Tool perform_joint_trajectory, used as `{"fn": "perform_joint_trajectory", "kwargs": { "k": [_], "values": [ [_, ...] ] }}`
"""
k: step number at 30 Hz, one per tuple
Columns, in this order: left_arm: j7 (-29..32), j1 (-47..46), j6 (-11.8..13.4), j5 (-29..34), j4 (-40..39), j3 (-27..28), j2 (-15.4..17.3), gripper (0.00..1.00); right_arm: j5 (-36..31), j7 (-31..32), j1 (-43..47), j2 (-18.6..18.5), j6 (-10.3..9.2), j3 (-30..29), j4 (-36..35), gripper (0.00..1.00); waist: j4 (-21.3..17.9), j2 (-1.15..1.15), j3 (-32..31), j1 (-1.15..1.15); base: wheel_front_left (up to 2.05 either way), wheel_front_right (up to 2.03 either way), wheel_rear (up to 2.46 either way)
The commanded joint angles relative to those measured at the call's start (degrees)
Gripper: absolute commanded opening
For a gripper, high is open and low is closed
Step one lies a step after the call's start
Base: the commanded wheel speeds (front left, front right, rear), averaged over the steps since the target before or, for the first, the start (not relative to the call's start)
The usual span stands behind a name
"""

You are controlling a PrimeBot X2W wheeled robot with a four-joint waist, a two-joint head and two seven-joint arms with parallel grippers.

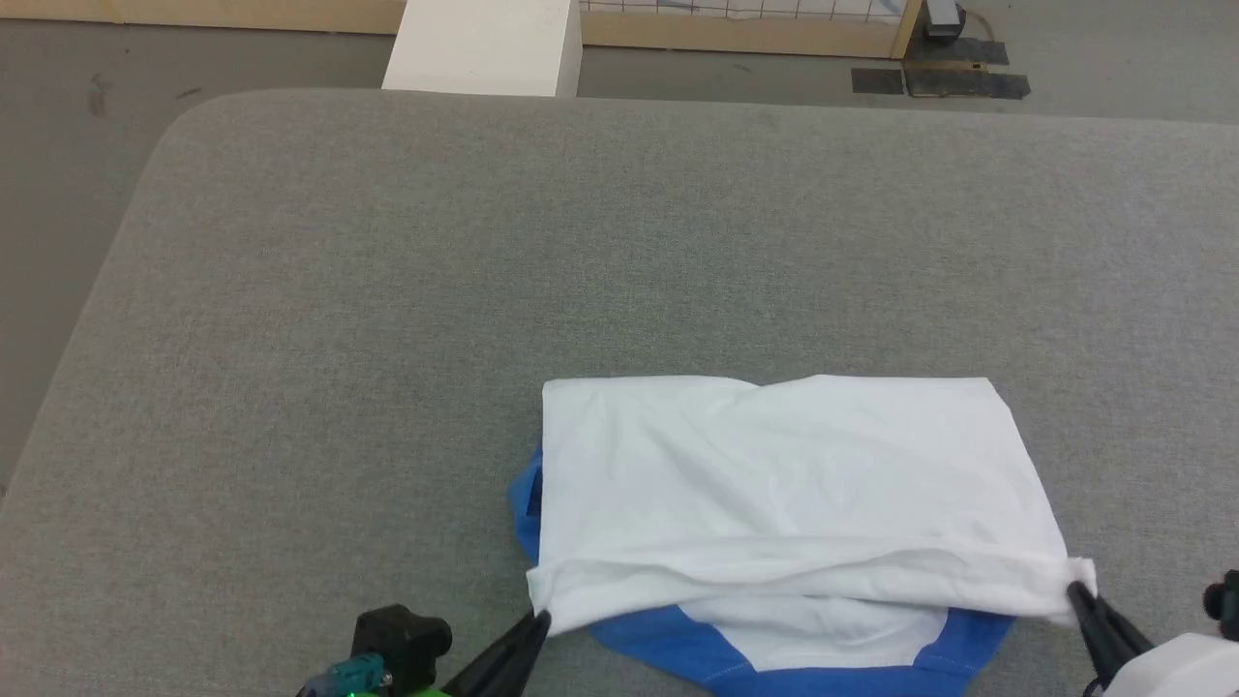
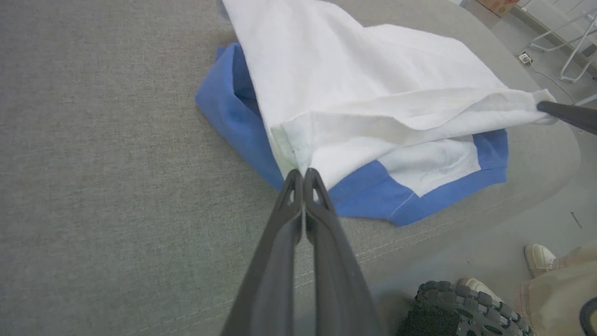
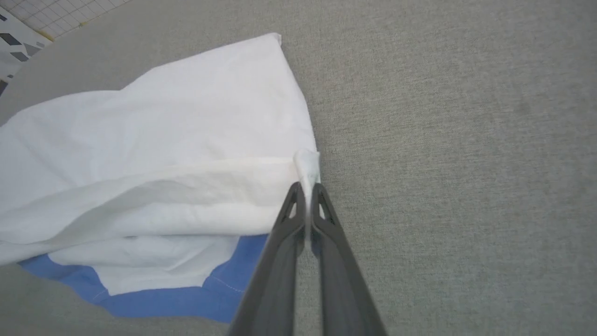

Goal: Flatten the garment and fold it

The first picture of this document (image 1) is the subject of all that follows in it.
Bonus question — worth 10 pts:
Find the lemon-pattern grid panel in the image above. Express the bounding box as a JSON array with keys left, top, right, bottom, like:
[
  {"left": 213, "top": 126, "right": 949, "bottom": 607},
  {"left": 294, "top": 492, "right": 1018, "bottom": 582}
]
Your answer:
[{"left": 0, "top": 0, "right": 927, "bottom": 60}]

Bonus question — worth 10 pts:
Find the grey fabric work surface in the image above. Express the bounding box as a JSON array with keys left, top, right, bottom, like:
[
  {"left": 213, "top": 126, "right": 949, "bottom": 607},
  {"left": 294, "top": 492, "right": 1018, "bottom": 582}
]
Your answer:
[{"left": 0, "top": 87, "right": 1239, "bottom": 697}]

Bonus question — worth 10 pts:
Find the white rectangular box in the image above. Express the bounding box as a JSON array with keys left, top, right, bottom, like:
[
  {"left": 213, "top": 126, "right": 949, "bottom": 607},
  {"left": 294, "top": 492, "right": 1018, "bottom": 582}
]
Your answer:
[{"left": 381, "top": 0, "right": 583, "bottom": 99}]

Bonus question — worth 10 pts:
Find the large dark floor plate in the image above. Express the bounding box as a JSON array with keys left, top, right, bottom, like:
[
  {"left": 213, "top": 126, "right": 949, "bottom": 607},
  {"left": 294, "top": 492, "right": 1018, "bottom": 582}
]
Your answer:
[{"left": 902, "top": 62, "right": 1033, "bottom": 101}]

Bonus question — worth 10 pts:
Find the metal panel stand foot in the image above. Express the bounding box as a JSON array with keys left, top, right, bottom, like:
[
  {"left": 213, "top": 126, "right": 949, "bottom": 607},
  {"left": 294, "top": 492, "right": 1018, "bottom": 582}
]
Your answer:
[{"left": 922, "top": 0, "right": 970, "bottom": 42}]

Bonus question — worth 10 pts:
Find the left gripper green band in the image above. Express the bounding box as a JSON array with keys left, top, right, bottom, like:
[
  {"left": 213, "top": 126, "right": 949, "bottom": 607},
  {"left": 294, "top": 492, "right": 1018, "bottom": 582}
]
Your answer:
[{"left": 298, "top": 604, "right": 554, "bottom": 697}]

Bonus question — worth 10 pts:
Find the white and blue raglan shirt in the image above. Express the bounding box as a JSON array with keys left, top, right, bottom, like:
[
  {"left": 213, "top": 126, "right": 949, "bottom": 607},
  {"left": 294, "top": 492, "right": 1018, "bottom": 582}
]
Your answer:
[{"left": 508, "top": 373, "right": 1100, "bottom": 697}]

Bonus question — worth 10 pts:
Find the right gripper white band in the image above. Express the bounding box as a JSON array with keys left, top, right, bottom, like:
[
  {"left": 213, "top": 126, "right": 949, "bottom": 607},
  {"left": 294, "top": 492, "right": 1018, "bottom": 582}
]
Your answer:
[{"left": 1066, "top": 568, "right": 1239, "bottom": 697}]

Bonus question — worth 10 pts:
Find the teal cable connector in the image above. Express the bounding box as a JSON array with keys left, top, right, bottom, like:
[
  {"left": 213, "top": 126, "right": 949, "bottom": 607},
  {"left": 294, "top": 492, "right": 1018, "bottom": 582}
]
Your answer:
[{"left": 326, "top": 652, "right": 391, "bottom": 694}]

